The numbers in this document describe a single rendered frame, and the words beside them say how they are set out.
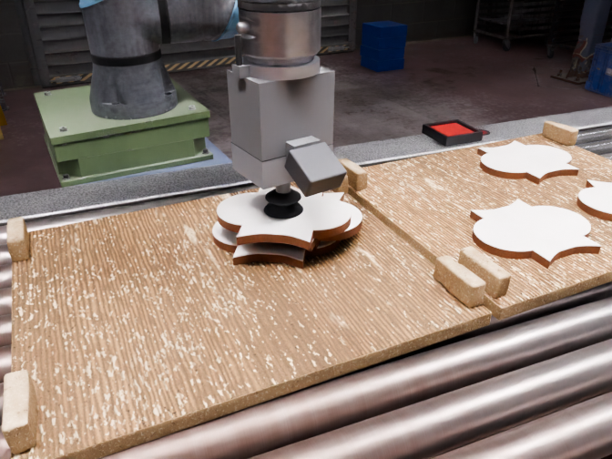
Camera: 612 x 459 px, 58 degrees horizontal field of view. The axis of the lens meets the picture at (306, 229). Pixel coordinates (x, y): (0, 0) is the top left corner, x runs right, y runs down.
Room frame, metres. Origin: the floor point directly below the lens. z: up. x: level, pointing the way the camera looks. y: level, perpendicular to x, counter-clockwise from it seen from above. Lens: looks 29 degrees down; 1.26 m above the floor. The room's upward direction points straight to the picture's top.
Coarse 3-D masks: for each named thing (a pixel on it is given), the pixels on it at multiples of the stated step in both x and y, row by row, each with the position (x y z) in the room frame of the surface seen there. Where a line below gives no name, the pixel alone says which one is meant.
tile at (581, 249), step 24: (480, 216) 0.58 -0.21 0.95; (504, 216) 0.58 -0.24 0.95; (528, 216) 0.58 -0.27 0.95; (552, 216) 0.58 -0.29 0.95; (576, 216) 0.58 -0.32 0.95; (480, 240) 0.53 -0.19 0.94; (504, 240) 0.52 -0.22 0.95; (528, 240) 0.52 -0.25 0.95; (552, 240) 0.52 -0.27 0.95; (576, 240) 0.52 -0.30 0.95
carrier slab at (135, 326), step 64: (64, 256) 0.51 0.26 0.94; (128, 256) 0.51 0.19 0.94; (192, 256) 0.51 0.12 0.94; (320, 256) 0.51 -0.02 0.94; (384, 256) 0.51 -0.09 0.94; (64, 320) 0.40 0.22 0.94; (128, 320) 0.40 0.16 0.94; (192, 320) 0.40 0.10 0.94; (256, 320) 0.40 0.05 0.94; (320, 320) 0.40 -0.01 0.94; (384, 320) 0.40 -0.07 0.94; (448, 320) 0.40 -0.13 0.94; (64, 384) 0.32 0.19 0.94; (128, 384) 0.32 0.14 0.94; (192, 384) 0.32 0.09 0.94; (256, 384) 0.32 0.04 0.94; (64, 448) 0.26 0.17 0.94
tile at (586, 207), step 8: (592, 184) 0.67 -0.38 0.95; (600, 184) 0.67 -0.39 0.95; (608, 184) 0.67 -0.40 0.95; (584, 192) 0.65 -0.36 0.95; (592, 192) 0.65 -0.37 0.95; (600, 192) 0.65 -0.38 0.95; (608, 192) 0.65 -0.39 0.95; (576, 200) 0.64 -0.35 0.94; (584, 200) 0.62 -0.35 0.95; (592, 200) 0.62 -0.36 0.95; (600, 200) 0.62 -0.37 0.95; (608, 200) 0.62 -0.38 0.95; (584, 208) 0.62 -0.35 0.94; (592, 208) 0.61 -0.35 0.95; (600, 208) 0.60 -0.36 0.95; (608, 208) 0.60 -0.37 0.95; (600, 216) 0.60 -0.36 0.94; (608, 216) 0.59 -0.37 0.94
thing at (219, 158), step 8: (208, 144) 1.02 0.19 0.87; (216, 152) 0.98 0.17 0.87; (208, 160) 0.94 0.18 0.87; (216, 160) 0.94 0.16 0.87; (224, 160) 0.94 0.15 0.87; (168, 168) 0.90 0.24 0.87; (176, 168) 0.90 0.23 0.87; (184, 168) 0.90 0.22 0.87; (128, 176) 0.87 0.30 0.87; (136, 176) 0.87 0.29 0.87; (80, 184) 0.84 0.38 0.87
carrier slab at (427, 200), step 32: (416, 160) 0.78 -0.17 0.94; (448, 160) 0.78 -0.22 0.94; (480, 160) 0.78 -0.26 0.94; (576, 160) 0.78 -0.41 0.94; (608, 160) 0.78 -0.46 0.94; (352, 192) 0.68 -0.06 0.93; (384, 192) 0.67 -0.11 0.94; (416, 192) 0.67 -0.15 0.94; (448, 192) 0.67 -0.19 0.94; (480, 192) 0.67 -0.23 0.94; (512, 192) 0.67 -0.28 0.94; (544, 192) 0.67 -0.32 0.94; (576, 192) 0.67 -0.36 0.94; (416, 224) 0.58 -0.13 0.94; (448, 224) 0.58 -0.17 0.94; (608, 224) 0.58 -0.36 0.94; (576, 256) 0.51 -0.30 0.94; (608, 256) 0.51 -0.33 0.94; (512, 288) 0.45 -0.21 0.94; (544, 288) 0.45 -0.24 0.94; (576, 288) 0.46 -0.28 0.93
